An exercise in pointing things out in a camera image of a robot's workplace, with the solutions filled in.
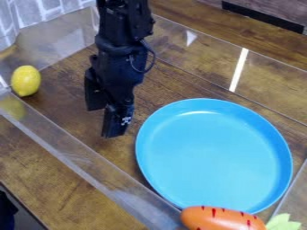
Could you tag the blue round plastic tray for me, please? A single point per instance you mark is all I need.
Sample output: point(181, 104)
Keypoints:
point(208, 152)

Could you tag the white brick pattern curtain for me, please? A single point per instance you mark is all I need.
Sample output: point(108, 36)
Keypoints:
point(23, 13)

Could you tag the orange toy carrot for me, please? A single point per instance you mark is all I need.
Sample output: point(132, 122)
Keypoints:
point(211, 218)

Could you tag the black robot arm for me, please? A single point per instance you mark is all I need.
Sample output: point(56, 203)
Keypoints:
point(127, 23)

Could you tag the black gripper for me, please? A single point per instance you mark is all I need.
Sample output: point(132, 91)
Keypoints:
point(116, 71)

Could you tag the dark baseboard strip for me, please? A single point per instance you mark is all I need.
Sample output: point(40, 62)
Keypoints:
point(261, 17)

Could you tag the yellow toy lemon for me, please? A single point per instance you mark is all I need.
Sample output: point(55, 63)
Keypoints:
point(25, 81)

